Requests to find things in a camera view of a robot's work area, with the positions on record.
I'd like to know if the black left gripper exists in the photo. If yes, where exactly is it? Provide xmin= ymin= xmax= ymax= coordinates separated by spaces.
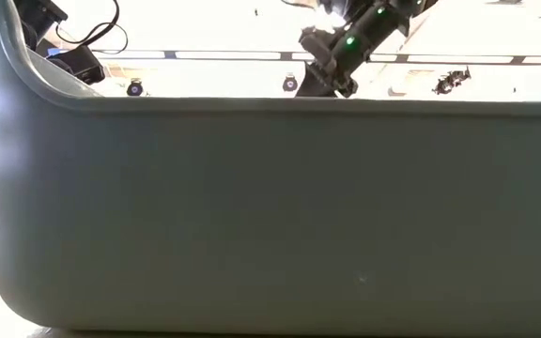
xmin=14 ymin=0 xmax=107 ymax=86

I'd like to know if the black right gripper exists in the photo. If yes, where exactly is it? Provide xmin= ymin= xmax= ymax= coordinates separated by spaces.
xmin=295 ymin=26 xmax=359 ymax=99

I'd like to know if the dark slate plastic bin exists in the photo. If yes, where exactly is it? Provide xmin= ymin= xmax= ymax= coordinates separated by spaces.
xmin=0 ymin=0 xmax=541 ymax=337

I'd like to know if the black irregular object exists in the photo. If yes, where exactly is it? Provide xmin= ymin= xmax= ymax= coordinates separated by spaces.
xmin=432 ymin=66 xmax=472 ymax=97

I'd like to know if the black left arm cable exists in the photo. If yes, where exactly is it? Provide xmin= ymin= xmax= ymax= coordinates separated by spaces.
xmin=54 ymin=0 xmax=130 ymax=56

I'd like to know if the long segmented horizontal rail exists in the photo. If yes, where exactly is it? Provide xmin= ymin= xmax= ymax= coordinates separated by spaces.
xmin=90 ymin=48 xmax=541 ymax=66

